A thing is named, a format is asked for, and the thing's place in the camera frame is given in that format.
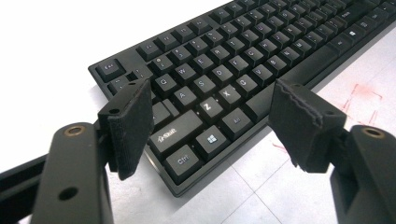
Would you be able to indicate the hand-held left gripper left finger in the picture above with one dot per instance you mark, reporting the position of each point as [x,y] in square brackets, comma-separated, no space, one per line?
[127,124]

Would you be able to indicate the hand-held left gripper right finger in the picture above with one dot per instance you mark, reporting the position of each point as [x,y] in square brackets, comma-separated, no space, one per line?
[299,130]

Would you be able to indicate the black computer keyboard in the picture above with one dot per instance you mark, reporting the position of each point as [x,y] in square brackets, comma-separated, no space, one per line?
[202,84]

